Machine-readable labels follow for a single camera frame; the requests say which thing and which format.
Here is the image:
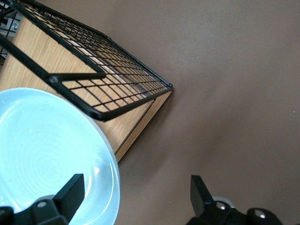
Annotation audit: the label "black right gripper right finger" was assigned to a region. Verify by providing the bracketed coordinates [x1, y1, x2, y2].
[186, 175, 282, 225]

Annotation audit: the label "wooden shelf black mesh sides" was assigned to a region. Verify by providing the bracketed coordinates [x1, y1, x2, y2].
[0, 0, 175, 163]

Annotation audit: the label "light blue round plate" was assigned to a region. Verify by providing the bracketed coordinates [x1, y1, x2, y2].
[0, 87, 121, 225]

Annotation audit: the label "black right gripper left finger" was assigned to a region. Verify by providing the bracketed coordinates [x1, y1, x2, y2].
[0, 173, 85, 225]

